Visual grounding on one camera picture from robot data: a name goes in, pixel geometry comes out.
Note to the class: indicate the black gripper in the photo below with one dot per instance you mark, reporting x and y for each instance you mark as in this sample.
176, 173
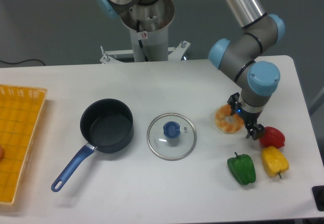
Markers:
250, 115

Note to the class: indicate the glazed orange white donut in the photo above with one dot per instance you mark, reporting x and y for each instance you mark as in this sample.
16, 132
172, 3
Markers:
227, 122

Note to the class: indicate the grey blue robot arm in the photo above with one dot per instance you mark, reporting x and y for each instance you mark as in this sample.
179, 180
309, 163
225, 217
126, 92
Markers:
237, 60

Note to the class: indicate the red bell pepper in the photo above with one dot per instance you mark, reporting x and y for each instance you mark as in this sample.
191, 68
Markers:
272, 137

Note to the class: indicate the yellow bell pepper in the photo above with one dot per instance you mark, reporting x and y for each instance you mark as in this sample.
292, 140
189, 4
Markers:
274, 162

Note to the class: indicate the green bell pepper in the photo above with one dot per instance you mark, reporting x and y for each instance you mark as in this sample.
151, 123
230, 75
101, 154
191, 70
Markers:
242, 168

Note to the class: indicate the glass lid blue knob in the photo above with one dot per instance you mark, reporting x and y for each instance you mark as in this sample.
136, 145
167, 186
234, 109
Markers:
171, 136

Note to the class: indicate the black device table corner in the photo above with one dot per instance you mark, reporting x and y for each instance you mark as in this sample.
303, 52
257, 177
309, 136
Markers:
318, 194

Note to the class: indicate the yellow plastic basket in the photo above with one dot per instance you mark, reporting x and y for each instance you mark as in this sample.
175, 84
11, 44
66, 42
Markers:
20, 110

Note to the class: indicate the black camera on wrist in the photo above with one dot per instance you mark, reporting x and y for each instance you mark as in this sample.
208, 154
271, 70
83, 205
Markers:
235, 105

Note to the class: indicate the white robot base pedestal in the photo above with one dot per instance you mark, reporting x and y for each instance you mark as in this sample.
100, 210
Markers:
149, 32

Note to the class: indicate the dark saucepan blue handle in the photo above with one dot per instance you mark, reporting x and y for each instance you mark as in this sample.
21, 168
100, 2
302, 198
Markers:
108, 126

